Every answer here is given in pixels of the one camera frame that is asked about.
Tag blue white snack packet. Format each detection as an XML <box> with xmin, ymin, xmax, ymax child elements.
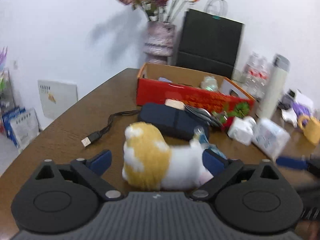
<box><xmin>193</xmin><ymin>126</ymin><xmax>227</xmax><ymax>159</ymax></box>

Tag purple cloth item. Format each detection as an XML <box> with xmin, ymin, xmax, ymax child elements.
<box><xmin>292</xmin><ymin>102</ymin><xmax>311</xmax><ymax>117</ymax></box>

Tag white thermos bottle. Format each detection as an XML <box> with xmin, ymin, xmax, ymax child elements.
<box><xmin>256</xmin><ymin>54</ymin><xmax>290</xmax><ymax>119</ymax></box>

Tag black usb cable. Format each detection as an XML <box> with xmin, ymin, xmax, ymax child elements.
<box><xmin>81</xmin><ymin>109</ymin><xmax>141</xmax><ymax>149</ymax></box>

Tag iridescent white bagged item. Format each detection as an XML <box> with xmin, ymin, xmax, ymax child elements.
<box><xmin>200</xmin><ymin>76</ymin><xmax>219</xmax><ymax>92</ymax></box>

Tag water bottle pack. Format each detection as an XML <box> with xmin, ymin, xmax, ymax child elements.
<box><xmin>242</xmin><ymin>52</ymin><xmax>270</xmax><ymax>100</ymax></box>

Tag white wall panel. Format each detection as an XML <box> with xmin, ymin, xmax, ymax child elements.
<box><xmin>37</xmin><ymin>80</ymin><xmax>78</xmax><ymax>120</ymax></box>

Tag purple knitted hat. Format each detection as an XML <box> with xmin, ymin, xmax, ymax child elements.
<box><xmin>158</xmin><ymin>77</ymin><xmax>172</xmax><ymax>83</ymax></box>

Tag wire rack with items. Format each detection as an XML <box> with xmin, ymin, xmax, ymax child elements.
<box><xmin>0</xmin><ymin>47</ymin><xmax>16</xmax><ymax>135</ymax></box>

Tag navy zipper pouch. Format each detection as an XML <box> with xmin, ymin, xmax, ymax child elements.
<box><xmin>138</xmin><ymin>103</ymin><xmax>209</xmax><ymax>141</ymax></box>

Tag grey braided cable coil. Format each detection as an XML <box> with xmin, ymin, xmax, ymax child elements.
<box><xmin>184</xmin><ymin>104</ymin><xmax>225</xmax><ymax>128</ymax></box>

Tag blue white floor packages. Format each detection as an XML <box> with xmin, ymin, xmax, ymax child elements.
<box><xmin>2</xmin><ymin>107</ymin><xmax>40</xmax><ymax>153</ymax></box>

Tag red orange cardboard box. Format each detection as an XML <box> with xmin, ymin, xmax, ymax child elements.
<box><xmin>136</xmin><ymin>63</ymin><xmax>255</xmax><ymax>129</ymax></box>

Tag yellow mug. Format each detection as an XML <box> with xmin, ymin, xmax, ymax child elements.
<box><xmin>297</xmin><ymin>115</ymin><xmax>320</xmax><ymax>145</ymax></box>

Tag crumpled white tissue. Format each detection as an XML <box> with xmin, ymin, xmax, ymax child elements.
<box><xmin>281</xmin><ymin>108</ymin><xmax>298</xmax><ymax>128</ymax></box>

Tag white power adapter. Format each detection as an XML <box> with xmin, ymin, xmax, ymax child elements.
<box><xmin>164</xmin><ymin>99</ymin><xmax>185</xmax><ymax>111</ymax></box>

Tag black paper bag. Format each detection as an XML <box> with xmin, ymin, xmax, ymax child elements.
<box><xmin>175</xmin><ymin>0</ymin><xmax>244</xmax><ymax>79</ymax></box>

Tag hamster plush toy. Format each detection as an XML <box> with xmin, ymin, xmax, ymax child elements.
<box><xmin>122</xmin><ymin>122</ymin><xmax>214</xmax><ymax>191</ymax></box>

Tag purple ceramic vase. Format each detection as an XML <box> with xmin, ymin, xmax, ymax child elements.
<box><xmin>143</xmin><ymin>21</ymin><xmax>176</xmax><ymax>64</ymax></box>

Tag cotton swab plastic box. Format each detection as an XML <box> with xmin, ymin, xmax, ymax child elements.
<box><xmin>252</xmin><ymin>118</ymin><xmax>290</xmax><ymax>161</ymax></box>

